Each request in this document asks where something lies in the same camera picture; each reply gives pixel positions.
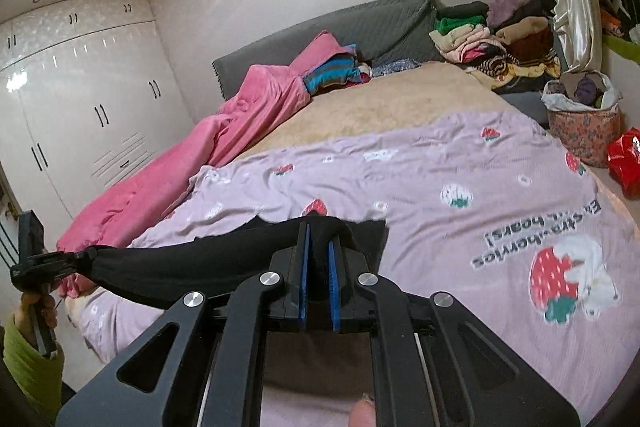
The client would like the black garment with orange cuffs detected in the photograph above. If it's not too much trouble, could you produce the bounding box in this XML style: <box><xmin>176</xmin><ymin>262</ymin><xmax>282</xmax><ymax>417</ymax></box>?
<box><xmin>77</xmin><ymin>213</ymin><xmax>388</xmax><ymax>310</ymax></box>

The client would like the green sleeve left forearm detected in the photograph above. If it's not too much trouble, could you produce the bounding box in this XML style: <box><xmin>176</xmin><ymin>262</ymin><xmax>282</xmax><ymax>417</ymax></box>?
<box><xmin>3</xmin><ymin>314</ymin><xmax>65</xmax><ymax>426</ymax></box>

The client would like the pile of folded clothes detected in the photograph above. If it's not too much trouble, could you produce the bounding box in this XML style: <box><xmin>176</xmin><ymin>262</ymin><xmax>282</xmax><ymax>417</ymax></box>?
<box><xmin>430</xmin><ymin>0</ymin><xmax>563</xmax><ymax>95</ymax></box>

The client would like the left hand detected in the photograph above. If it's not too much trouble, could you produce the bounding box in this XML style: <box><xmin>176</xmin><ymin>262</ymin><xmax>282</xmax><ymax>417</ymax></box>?
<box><xmin>14</xmin><ymin>293</ymin><xmax>58</xmax><ymax>338</ymax></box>

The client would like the right hand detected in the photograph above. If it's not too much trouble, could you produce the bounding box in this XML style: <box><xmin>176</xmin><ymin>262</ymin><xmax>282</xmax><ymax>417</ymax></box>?
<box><xmin>348</xmin><ymin>393</ymin><xmax>376</xmax><ymax>427</ymax></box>

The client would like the lilac strawberry print bedsheet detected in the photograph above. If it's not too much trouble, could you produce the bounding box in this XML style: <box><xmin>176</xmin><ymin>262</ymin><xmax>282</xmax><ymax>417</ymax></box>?
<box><xmin>74</xmin><ymin>108</ymin><xmax>640</xmax><ymax>427</ymax></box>

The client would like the white wardrobe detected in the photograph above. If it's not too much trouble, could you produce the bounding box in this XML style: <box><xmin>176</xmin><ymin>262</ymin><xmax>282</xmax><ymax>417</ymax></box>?
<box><xmin>1</xmin><ymin>0</ymin><xmax>194</xmax><ymax>248</ymax></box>

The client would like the red plastic bag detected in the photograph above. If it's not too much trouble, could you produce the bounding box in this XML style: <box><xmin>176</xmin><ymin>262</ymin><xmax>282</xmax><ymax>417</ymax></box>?
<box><xmin>606</xmin><ymin>128</ymin><xmax>640</xmax><ymax>199</ymax></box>

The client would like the floral fabric basket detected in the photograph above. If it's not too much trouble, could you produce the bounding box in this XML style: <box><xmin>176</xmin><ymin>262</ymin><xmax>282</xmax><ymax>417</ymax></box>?
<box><xmin>540</xmin><ymin>69</ymin><xmax>625</xmax><ymax>169</ymax></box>

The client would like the pink fleece blanket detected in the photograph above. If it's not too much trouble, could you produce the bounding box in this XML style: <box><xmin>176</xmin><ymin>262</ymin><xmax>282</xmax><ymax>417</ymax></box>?
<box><xmin>55</xmin><ymin>30</ymin><xmax>357</xmax><ymax>299</ymax></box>

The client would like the beige plush mattress cover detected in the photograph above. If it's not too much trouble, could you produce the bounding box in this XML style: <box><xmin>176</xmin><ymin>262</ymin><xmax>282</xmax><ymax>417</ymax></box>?
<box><xmin>240</xmin><ymin>62</ymin><xmax>514</xmax><ymax>158</ymax></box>

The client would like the dark floral cloth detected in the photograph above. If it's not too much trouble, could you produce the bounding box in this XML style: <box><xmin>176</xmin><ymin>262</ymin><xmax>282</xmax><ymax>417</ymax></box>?
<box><xmin>371</xmin><ymin>58</ymin><xmax>421</xmax><ymax>78</ymax></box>

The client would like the striped blue folded cloth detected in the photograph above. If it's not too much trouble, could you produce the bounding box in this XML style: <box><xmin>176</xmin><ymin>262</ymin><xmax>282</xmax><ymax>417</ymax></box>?
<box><xmin>303</xmin><ymin>53</ymin><xmax>372</xmax><ymax>96</ymax></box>

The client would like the grey quilted headboard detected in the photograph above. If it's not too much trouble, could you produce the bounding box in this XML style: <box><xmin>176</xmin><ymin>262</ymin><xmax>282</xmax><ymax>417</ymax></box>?
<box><xmin>212</xmin><ymin>0</ymin><xmax>442</xmax><ymax>100</ymax></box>

